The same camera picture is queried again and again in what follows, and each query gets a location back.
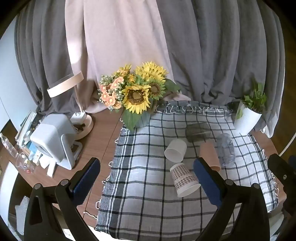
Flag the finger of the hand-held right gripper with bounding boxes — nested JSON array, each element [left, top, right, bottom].
[[268, 153, 296, 189]]

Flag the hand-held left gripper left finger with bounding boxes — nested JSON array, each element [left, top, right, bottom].
[[23, 157, 101, 241]]

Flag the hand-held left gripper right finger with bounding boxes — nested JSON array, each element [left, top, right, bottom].
[[193, 157, 270, 241]]

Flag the brown checked paper cup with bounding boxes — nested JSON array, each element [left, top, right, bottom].
[[170, 162, 201, 198]]

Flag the pink cup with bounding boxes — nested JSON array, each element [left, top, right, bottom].
[[199, 142, 222, 172]]

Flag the clear printed plastic cup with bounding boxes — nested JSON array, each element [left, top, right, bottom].
[[216, 133, 236, 168]]

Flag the plain white paper cup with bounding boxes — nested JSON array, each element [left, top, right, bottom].
[[164, 138, 187, 163]]

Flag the dark clear glass cup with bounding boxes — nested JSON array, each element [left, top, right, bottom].
[[185, 123, 211, 142]]

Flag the small white boxes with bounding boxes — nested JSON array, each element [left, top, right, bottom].
[[30, 148, 57, 178]]

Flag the white table appliance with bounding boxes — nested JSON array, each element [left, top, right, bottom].
[[30, 114, 83, 169]]

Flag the green plant in white pot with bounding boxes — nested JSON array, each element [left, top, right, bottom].
[[233, 82, 268, 135]]

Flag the plaid checked cloth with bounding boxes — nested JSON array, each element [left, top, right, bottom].
[[95, 101, 278, 239]]

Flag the white charger plug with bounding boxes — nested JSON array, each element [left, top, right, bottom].
[[70, 112, 87, 125]]

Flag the clear plastic container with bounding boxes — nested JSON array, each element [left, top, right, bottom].
[[16, 152, 36, 175]]

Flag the white ribbed object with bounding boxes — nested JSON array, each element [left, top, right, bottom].
[[15, 196, 31, 232]]

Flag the stack of books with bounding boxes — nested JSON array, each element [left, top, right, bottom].
[[15, 111, 44, 149]]

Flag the grey vase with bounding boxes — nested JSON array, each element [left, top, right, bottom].
[[134, 111, 153, 128]]

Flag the clear plastic bottle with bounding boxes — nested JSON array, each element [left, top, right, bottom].
[[0, 133, 20, 161]]

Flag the sunflower bouquet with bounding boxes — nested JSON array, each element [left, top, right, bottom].
[[97, 61, 181, 132]]

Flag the white desk lamp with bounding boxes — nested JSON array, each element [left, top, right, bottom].
[[47, 71, 94, 141]]

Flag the grey curtain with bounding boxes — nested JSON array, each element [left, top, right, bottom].
[[14, 0, 86, 114], [157, 0, 285, 139]]

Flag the pink curtain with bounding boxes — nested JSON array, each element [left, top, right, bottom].
[[65, 0, 193, 114]]

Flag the white cable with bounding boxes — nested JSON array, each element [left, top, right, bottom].
[[277, 130, 296, 157]]

